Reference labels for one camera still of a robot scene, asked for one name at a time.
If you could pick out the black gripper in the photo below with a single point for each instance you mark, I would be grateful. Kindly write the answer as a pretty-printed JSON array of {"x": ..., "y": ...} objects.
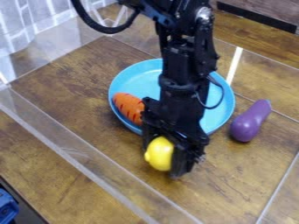
[{"x": 172, "y": 117}]

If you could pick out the yellow toy lemon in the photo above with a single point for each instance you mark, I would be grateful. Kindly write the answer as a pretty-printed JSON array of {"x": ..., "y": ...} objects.
[{"x": 158, "y": 154}]

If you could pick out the orange toy carrot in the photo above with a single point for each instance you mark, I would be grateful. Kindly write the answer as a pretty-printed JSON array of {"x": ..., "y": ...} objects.
[{"x": 130, "y": 106}]

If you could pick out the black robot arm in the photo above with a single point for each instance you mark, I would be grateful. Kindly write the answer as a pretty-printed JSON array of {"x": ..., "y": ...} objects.
[{"x": 183, "y": 25}]

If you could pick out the blue round plastic tray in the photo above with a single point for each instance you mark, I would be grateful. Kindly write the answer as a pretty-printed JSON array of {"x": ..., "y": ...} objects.
[{"x": 138, "y": 80}]

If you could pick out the purple toy eggplant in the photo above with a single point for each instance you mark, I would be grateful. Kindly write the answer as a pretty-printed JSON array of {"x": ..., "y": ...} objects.
[{"x": 246, "y": 125}]

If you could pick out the blue object at corner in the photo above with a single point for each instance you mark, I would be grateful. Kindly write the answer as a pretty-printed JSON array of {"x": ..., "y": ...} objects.
[{"x": 8, "y": 207}]

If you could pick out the clear acrylic enclosure wall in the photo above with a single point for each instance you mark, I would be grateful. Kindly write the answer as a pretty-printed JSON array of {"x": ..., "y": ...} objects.
[{"x": 73, "y": 161}]

